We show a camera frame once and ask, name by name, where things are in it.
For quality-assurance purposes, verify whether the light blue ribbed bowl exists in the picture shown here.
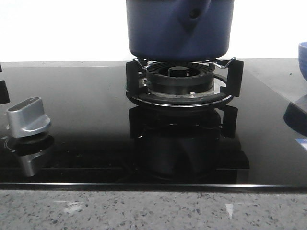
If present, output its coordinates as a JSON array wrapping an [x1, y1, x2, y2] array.
[[298, 41, 307, 80]]

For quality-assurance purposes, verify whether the dark blue cooking pot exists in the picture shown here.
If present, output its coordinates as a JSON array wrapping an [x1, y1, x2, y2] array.
[[126, 0, 235, 61]]

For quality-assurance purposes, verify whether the black gas burner head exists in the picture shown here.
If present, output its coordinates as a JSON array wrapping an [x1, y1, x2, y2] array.
[[145, 62, 214, 95]]

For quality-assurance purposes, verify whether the black glass cooktop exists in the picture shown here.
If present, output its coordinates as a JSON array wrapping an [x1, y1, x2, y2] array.
[[0, 59, 307, 192]]

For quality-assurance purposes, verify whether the black pan support grate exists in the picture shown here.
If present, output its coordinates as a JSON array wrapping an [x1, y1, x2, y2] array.
[[126, 57, 244, 108]]

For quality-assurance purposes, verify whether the silver stove control knob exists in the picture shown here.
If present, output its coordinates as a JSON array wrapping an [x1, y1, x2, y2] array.
[[6, 97, 51, 138]]

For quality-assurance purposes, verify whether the blue label sticker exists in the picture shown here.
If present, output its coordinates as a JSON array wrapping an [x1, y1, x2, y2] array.
[[295, 138, 307, 151]]

